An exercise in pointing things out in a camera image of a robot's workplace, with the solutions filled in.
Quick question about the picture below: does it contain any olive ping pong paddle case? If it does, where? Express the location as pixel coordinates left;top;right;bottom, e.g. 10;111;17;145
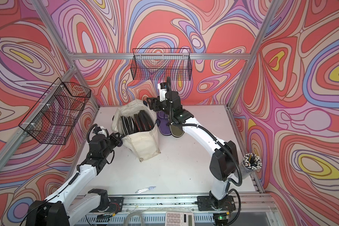
169;124;184;138

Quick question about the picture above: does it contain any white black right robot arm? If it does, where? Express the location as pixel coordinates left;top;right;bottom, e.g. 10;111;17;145
146;78;243;210

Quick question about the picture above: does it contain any white pink calculator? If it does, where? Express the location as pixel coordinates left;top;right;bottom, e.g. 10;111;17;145
165;211;195;226

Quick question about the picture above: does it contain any small foil wrapper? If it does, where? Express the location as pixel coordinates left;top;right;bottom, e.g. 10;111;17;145
135;186;156;194

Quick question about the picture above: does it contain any black wire basket back wall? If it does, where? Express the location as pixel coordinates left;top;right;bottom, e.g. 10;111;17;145
131;48;192;81

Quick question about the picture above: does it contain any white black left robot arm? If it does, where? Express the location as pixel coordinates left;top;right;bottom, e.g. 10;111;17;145
21;124;123;226

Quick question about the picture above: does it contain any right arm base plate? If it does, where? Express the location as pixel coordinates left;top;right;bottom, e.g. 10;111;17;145
196;195;236;212

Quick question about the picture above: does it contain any mesh cup of pencils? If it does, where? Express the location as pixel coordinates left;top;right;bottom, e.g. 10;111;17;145
239;153;262;179

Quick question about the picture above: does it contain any black wire basket left wall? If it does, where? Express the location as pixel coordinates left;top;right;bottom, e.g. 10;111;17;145
18;78;91;145

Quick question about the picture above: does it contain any black white-trimmed ping pong case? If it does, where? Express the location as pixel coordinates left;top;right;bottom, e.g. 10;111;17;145
121;116;137;136

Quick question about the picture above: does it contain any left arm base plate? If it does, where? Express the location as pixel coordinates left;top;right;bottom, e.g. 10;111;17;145
91;197;124;214

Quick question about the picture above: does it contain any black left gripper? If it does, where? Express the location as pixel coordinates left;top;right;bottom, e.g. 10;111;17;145
102;132;121;160

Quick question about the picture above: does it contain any grey looped cable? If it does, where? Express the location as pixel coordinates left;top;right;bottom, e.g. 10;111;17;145
122;211;146;226

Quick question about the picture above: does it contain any black wire basket wall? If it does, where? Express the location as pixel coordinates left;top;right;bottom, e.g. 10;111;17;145
131;48;192;81
18;78;91;145

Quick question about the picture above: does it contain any cream canvas tote bag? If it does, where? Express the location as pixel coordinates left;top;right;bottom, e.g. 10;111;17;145
111;99;161;162

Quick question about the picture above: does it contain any purple ping pong paddle case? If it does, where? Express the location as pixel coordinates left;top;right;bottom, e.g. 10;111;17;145
156;111;172;136

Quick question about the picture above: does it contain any aluminium rail front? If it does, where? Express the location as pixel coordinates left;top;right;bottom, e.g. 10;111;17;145
45;193;277;214

